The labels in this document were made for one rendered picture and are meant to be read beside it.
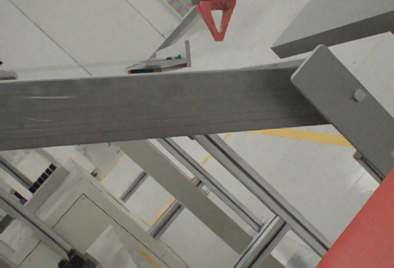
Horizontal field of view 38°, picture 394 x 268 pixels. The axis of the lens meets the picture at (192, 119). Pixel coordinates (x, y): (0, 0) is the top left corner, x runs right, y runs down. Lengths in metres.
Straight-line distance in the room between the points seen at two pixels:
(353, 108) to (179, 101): 0.17
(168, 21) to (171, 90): 8.39
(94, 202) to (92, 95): 1.50
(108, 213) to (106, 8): 6.92
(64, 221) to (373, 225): 1.81
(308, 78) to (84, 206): 1.55
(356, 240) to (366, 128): 0.33
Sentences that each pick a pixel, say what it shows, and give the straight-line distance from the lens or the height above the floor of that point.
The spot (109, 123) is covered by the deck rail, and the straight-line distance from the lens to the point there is 0.53.
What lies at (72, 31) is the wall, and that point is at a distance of 8.69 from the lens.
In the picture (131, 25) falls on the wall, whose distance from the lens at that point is 8.80.
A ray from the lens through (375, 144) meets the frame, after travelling 0.58.
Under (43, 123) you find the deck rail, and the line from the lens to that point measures 0.53.
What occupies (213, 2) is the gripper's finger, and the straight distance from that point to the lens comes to 1.06.
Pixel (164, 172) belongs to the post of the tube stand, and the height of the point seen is 0.54.
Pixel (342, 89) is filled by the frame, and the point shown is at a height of 0.71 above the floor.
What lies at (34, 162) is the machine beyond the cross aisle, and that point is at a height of 0.53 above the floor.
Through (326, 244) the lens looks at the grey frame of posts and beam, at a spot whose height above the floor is 0.18.
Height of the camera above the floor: 0.91
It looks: 13 degrees down
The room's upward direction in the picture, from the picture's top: 47 degrees counter-clockwise
